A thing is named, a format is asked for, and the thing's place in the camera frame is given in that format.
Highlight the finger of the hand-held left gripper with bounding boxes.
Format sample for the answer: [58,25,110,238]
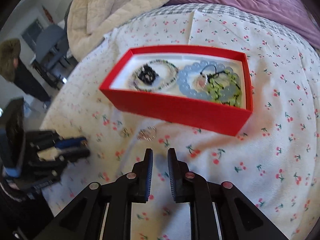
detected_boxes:
[56,136,88,149]
[59,148,91,162]

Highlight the purple blanket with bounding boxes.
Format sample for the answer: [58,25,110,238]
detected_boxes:
[165,0,320,51]

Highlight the cherry print bedsheet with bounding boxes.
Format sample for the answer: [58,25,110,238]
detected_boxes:
[40,10,320,240]

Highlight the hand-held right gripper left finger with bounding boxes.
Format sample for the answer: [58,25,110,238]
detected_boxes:
[32,148,154,240]

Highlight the green charm with pink beads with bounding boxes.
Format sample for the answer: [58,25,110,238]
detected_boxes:
[199,64,241,104]

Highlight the green bead bracelet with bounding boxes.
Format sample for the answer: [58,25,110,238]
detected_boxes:
[134,59,180,90]

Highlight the grey checked bedsheet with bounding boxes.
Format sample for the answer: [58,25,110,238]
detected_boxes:
[125,3,320,63]

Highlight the red cardboard box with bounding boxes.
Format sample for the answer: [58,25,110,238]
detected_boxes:
[99,45,254,137]

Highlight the blue bead bracelet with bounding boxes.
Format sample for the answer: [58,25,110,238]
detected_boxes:
[177,59,242,107]

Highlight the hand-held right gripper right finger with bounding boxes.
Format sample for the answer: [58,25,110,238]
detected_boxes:
[167,148,288,240]

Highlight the small clear bead bracelet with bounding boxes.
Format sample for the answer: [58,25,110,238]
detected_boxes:
[137,127,158,141]

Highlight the beige quilted blanket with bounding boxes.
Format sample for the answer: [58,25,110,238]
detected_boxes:
[66,0,191,62]

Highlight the black hair claw clip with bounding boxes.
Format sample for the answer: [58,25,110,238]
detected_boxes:
[138,65,158,85]

